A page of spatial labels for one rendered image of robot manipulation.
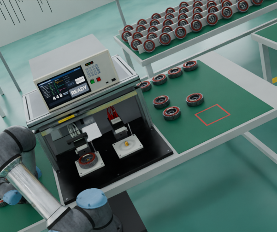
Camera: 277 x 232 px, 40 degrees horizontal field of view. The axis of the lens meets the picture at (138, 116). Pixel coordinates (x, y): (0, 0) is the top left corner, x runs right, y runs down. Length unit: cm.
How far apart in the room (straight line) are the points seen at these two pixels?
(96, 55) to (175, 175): 138
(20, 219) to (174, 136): 96
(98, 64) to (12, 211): 94
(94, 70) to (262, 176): 150
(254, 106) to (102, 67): 91
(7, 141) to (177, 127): 109
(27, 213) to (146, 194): 115
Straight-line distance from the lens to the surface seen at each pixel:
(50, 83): 212
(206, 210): 280
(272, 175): 296
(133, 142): 224
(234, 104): 238
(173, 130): 228
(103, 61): 214
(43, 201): 155
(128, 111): 243
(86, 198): 158
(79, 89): 216
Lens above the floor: 204
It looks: 31 degrees down
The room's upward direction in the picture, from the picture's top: 20 degrees counter-clockwise
